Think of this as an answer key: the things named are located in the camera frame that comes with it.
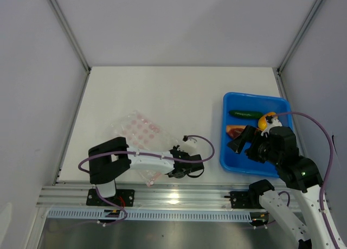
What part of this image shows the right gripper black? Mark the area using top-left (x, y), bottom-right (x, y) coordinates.
top-left (226, 124), bottom-right (281, 165)

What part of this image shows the red orange steak slice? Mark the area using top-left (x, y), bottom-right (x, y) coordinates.
top-left (226, 125), bottom-right (246, 139)

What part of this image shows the yellow lemon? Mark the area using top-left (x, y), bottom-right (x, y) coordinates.
top-left (258, 112), bottom-right (276, 131)

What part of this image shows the green cucumber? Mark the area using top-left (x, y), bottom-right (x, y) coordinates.
top-left (228, 110), bottom-right (264, 120)

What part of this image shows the clear pink zip top bag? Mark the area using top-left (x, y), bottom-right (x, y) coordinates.
top-left (110, 111), bottom-right (181, 187)

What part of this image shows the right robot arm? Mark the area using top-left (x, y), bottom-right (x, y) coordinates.
top-left (228, 125), bottom-right (346, 248)

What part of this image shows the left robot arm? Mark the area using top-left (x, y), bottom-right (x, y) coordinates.
top-left (88, 137), bottom-right (204, 206)

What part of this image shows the blue plastic tray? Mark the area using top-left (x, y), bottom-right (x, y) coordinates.
top-left (220, 92), bottom-right (291, 178)

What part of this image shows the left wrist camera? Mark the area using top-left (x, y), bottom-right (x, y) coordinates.
top-left (181, 136), bottom-right (198, 153)

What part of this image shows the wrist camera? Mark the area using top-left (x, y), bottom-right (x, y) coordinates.
top-left (181, 136), bottom-right (198, 153)
top-left (261, 116), bottom-right (282, 136)

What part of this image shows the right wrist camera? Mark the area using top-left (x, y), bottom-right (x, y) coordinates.
top-left (261, 116), bottom-right (282, 136)

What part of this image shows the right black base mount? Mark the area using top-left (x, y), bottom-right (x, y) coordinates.
top-left (224, 191), bottom-right (262, 209)

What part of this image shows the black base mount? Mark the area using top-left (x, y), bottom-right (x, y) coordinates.
top-left (86, 189), bottom-right (135, 207)
top-left (224, 191), bottom-right (262, 209)

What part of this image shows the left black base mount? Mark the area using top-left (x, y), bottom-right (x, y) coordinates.
top-left (86, 189), bottom-right (135, 207)

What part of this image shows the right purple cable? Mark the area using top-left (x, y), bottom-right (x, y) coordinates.
top-left (271, 112), bottom-right (342, 249)

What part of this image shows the white slotted cable duct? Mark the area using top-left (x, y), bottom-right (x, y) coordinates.
top-left (47, 207), bottom-right (252, 223)

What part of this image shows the aluminium rail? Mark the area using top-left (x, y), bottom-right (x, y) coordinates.
top-left (36, 182), bottom-right (248, 211)

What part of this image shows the right aluminium frame post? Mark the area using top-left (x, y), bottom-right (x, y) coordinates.
top-left (276, 0), bottom-right (333, 73)

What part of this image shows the aluminium frame post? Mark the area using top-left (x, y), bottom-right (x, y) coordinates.
top-left (276, 0), bottom-right (333, 73)
top-left (42, 0), bottom-right (91, 72)

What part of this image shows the left aluminium frame post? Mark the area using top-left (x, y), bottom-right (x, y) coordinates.
top-left (42, 0), bottom-right (91, 72)

